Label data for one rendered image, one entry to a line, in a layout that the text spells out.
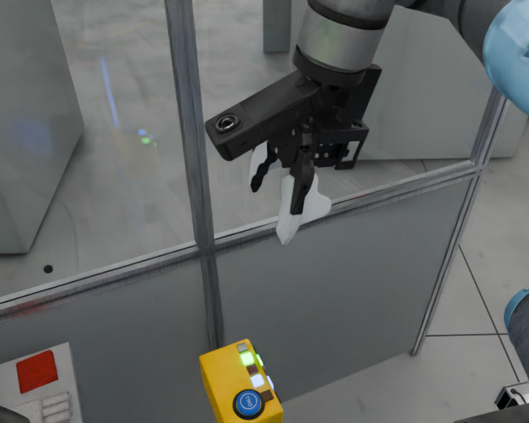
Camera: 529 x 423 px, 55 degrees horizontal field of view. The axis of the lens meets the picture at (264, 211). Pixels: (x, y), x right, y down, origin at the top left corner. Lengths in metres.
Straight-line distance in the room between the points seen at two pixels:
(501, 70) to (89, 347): 1.22
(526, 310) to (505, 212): 2.25
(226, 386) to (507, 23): 0.74
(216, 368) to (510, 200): 2.54
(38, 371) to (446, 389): 1.58
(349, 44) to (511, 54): 0.16
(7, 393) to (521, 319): 1.04
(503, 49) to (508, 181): 3.03
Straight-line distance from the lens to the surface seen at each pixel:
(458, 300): 2.58
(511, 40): 0.36
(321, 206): 0.57
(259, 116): 0.49
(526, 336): 0.90
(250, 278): 1.40
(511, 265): 2.84
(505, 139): 3.41
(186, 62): 0.98
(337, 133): 0.52
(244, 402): 0.91
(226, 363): 0.96
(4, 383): 1.31
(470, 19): 0.41
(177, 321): 1.43
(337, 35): 0.46
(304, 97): 0.49
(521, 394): 1.18
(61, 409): 1.21
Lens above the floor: 1.89
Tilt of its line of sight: 42 degrees down
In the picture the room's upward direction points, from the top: straight up
